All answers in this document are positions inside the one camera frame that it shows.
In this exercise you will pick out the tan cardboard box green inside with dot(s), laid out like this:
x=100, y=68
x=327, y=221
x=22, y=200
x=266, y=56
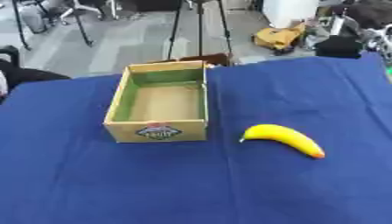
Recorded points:
x=163, y=103

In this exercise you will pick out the brown cardboard box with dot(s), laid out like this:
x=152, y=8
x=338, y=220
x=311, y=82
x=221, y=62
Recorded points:
x=214, y=59

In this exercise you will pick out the black tripod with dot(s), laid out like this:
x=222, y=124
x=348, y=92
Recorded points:
x=76, y=23
x=200, y=26

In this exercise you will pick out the yellow toy banana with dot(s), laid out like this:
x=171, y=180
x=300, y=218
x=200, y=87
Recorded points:
x=286, y=137

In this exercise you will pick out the yellow-brown bag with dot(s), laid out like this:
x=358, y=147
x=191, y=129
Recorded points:
x=278, y=36

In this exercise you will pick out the white cabinet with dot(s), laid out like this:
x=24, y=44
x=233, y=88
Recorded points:
x=290, y=11

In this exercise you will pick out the black bag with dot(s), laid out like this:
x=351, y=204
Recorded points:
x=339, y=46

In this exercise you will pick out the black office chair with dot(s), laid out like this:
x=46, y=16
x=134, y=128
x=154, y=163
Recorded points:
x=23, y=74

